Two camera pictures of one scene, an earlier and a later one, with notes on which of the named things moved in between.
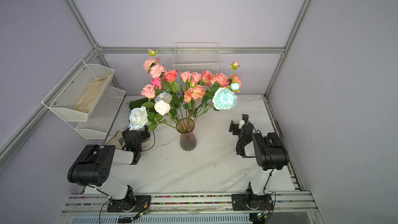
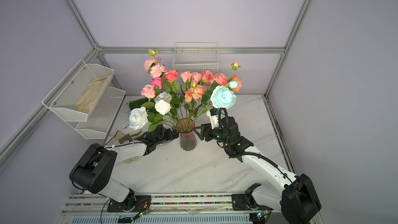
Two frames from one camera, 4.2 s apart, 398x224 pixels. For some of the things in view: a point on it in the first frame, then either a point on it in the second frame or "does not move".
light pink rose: [148, 91] does not move
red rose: [171, 75] does not move
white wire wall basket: [196, 57] does not move
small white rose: [161, 107] does not move
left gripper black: [145, 134] → [170, 136]
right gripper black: [236, 127] → [206, 129]
